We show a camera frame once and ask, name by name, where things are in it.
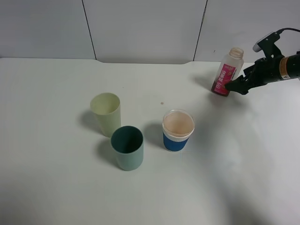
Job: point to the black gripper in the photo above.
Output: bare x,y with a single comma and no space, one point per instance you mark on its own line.
263,71

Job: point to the pink label drink bottle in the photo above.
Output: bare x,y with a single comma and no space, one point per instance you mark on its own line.
230,66

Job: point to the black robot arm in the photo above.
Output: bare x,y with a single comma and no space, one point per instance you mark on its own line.
289,67

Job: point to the blue sleeved clear cup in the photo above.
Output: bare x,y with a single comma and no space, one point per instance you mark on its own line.
178,125

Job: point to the teal green plastic cup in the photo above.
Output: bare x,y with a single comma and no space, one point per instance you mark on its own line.
127,142

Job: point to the pale yellow plastic cup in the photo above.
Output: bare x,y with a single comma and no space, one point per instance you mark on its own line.
106,108

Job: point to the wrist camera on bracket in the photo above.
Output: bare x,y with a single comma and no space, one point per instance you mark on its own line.
267,45

